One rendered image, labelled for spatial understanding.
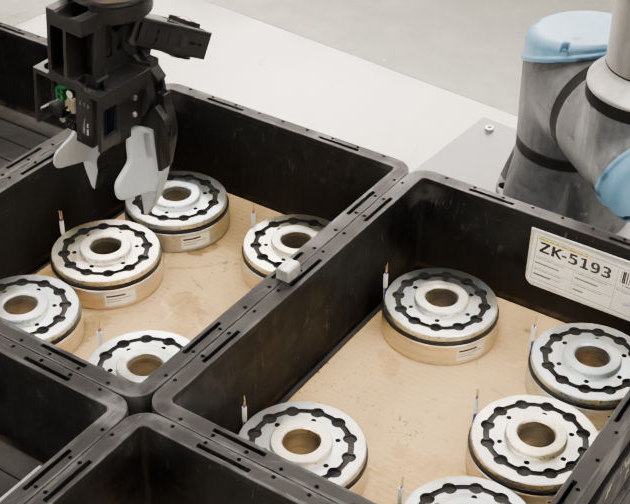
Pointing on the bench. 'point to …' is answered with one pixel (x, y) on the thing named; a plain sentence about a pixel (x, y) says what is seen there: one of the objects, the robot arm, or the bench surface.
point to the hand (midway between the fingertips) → (126, 184)
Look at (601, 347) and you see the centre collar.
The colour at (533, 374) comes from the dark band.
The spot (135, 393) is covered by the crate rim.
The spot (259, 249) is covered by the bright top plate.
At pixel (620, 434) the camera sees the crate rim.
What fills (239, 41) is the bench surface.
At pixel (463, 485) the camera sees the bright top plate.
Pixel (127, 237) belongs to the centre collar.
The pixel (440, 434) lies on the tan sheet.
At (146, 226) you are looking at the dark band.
